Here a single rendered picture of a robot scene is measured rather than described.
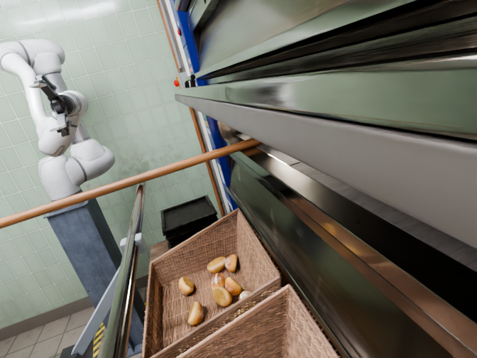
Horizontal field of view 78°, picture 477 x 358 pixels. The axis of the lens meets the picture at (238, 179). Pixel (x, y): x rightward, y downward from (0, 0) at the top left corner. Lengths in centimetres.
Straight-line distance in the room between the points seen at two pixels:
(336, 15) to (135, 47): 199
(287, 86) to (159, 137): 208
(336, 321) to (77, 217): 143
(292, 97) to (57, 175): 164
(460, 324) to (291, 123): 29
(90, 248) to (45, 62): 99
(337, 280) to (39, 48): 171
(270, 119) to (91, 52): 210
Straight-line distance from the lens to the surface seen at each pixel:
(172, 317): 136
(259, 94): 21
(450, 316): 39
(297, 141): 16
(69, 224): 181
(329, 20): 31
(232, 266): 140
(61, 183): 176
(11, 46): 186
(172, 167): 101
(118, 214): 240
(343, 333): 65
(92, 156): 182
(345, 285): 61
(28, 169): 243
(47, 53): 189
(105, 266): 190
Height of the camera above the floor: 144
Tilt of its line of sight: 20 degrees down
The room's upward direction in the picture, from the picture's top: 15 degrees counter-clockwise
